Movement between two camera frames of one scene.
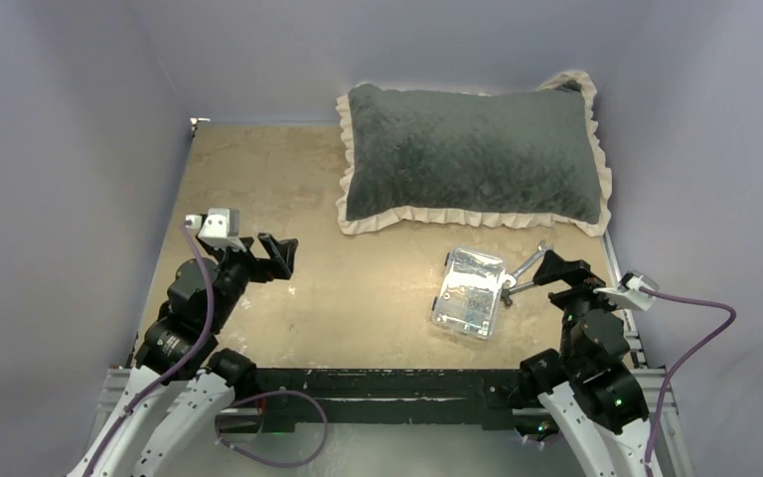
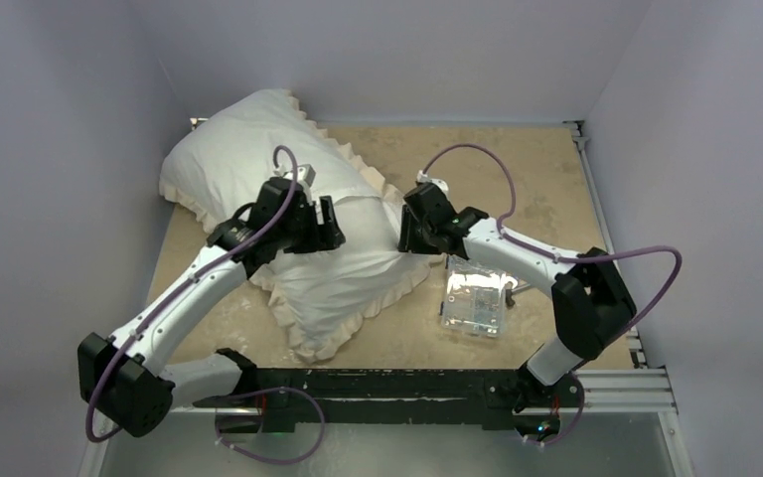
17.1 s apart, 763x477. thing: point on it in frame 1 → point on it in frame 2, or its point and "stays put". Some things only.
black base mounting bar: x=291 y=396 stays put
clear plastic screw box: x=468 y=296 stays put
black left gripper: x=281 y=253 → x=327 y=238
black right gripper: x=571 y=283 → x=417 y=222
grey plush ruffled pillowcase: x=423 y=156 → x=323 y=297
